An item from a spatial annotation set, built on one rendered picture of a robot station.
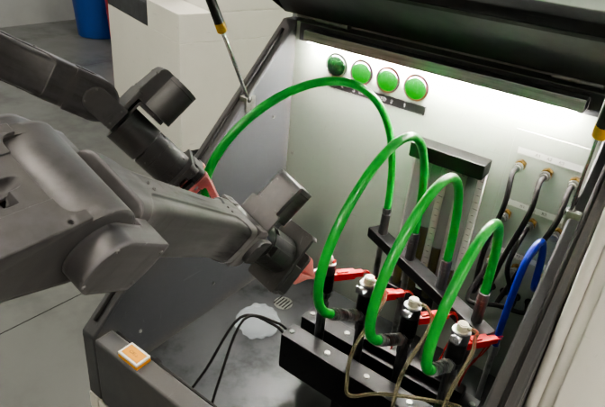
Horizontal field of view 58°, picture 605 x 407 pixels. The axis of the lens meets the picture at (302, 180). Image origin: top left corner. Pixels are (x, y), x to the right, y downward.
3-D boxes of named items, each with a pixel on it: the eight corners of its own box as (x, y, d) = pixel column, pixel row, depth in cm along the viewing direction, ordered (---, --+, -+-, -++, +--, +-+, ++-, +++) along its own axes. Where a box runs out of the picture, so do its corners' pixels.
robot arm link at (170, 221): (-67, 169, 30) (55, 310, 28) (4, 94, 30) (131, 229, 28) (197, 221, 72) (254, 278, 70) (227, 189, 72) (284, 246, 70)
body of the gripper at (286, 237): (320, 241, 81) (294, 221, 76) (278, 296, 80) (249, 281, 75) (293, 221, 85) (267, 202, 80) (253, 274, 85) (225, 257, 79)
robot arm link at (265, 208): (194, 215, 68) (242, 264, 66) (257, 148, 67) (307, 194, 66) (223, 221, 79) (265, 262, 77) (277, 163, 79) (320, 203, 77)
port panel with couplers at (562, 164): (469, 280, 105) (510, 132, 91) (475, 272, 108) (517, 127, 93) (537, 311, 99) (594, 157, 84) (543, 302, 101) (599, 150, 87)
